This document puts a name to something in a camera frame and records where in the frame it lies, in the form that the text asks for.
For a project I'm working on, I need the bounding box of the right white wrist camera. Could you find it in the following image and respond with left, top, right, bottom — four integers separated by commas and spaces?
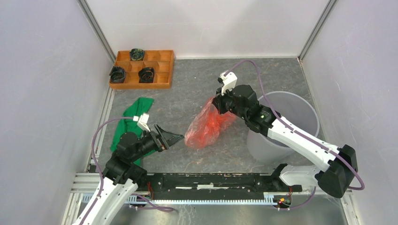
217, 71, 237, 96

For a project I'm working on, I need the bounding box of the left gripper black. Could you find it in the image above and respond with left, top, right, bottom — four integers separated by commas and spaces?
130, 122, 184, 161

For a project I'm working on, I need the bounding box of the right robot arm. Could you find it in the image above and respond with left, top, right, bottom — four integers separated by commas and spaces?
212, 85, 358, 198

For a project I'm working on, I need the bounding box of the black rolled item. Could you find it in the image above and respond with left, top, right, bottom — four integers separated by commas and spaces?
129, 48, 145, 61
138, 67, 155, 83
109, 66, 126, 83

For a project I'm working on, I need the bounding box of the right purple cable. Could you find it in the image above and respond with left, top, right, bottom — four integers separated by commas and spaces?
224, 60, 365, 191

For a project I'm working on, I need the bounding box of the black rolled item left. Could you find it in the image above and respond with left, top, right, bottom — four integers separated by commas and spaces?
109, 66, 126, 83

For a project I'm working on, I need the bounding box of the black rolled item top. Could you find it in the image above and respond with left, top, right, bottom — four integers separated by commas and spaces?
129, 48, 145, 61

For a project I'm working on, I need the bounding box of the purple cable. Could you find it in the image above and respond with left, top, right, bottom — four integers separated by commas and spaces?
224, 60, 365, 191
79, 116, 135, 225

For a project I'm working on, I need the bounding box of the orange wooden compartment tray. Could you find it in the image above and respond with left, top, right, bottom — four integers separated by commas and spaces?
109, 50, 175, 90

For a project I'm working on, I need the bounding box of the green cloth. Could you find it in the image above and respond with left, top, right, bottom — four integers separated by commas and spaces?
110, 97, 154, 152

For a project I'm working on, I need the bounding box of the red plastic trash bag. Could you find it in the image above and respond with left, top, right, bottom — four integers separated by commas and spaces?
184, 97, 236, 150

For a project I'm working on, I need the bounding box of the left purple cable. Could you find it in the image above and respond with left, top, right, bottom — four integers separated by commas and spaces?
79, 116, 135, 225

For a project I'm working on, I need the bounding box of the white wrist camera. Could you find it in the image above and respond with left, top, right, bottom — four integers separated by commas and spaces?
217, 71, 237, 96
133, 113, 151, 132

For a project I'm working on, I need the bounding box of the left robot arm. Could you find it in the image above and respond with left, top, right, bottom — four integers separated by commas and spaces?
74, 125, 184, 225

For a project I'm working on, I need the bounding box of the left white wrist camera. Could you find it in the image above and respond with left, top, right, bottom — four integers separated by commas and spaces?
133, 113, 151, 132

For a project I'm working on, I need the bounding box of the grey plastic trash bin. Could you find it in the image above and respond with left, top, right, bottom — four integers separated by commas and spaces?
246, 90, 320, 165

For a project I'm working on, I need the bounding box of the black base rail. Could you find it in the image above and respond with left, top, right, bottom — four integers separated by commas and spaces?
138, 173, 303, 200

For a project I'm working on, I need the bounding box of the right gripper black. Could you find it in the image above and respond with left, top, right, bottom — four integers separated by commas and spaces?
211, 84, 248, 120

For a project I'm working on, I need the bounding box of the black rolled item middle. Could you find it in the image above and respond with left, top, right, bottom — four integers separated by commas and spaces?
138, 67, 155, 83

